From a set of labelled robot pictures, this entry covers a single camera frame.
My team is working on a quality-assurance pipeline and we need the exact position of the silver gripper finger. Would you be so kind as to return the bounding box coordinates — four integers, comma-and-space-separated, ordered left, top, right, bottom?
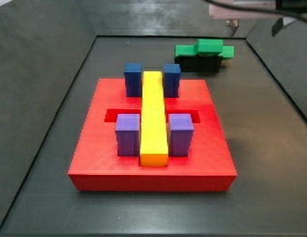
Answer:
227, 19, 239, 30

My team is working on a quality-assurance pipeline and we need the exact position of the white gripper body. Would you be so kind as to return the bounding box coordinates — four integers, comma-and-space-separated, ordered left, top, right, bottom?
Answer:
207, 0, 307, 20

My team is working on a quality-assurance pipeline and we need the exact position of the green U-shaped block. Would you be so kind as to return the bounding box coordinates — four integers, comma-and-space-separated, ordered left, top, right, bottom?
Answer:
175, 39, 235, 60

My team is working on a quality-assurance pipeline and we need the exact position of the red base board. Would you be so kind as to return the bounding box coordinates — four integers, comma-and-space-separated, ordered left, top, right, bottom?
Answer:
68, 79, 237, 192

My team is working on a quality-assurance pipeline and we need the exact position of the dark blue block right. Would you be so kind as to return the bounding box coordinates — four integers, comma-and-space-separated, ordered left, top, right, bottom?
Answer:
161, 64, 180, 98

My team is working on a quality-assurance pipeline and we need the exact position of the dark blue block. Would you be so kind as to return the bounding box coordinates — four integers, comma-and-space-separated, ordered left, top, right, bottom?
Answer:
161, 64, 180, 98
124, 63, 143, 97

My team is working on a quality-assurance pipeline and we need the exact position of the dark blue block left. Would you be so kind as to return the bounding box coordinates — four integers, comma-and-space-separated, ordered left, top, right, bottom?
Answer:
124, 63, 143, 97

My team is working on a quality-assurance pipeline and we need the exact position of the purple block right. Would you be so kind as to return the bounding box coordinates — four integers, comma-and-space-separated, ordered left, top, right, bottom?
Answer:
168, 114, 195, 156

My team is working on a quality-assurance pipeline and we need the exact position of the purple block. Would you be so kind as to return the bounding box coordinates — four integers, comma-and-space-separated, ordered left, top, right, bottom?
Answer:
168, 114, 195, 156
115, 114, 140, 156

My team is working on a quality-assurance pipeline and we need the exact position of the yellow long block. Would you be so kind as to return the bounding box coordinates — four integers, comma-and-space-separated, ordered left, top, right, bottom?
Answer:
140, 71, 168, 167

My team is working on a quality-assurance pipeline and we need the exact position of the purple block left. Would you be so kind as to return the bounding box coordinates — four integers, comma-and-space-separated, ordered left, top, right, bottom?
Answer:
115, 114, 140, 156

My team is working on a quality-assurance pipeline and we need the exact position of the black cable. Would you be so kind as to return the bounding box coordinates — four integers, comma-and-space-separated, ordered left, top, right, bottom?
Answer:
203, 0, 307, 25

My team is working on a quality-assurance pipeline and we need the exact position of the black angle bracket fixture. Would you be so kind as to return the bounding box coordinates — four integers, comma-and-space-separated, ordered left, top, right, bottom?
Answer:
175, 56, 223, 74

